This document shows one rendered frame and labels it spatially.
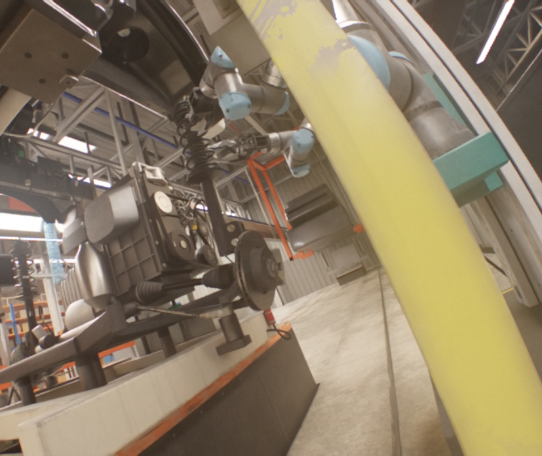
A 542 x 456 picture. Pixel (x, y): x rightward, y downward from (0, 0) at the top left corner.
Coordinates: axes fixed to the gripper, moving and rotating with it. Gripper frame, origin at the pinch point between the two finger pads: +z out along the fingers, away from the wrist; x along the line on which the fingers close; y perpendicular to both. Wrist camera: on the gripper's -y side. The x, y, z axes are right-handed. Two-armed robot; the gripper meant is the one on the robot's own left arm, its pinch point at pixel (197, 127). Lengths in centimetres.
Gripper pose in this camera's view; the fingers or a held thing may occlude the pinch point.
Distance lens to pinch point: 108.7
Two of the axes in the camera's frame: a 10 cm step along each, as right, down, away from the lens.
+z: -4.4, 3.1, 8.4
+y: -7.9, 3.1, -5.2
